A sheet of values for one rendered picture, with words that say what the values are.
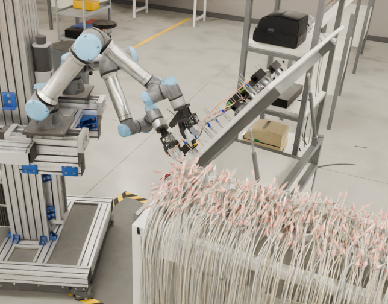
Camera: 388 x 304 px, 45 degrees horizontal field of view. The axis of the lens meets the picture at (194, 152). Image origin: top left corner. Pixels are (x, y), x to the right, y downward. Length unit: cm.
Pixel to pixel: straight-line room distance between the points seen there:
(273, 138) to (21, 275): 188
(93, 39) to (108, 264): 173
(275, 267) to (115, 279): 211
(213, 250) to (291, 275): 22
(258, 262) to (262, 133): 215
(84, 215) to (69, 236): 25
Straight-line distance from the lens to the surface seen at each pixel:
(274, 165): 306
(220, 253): 135
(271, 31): 315
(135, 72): 244
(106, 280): 332
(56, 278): 310
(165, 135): 250
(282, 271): 132
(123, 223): 378
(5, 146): 267
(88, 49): 226
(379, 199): 452
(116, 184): 424
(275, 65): 247
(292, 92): 336
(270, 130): 340
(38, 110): 243
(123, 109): 260
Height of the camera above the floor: 232
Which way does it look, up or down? 29 degrees down
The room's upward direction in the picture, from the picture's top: 3 degrees clockwise
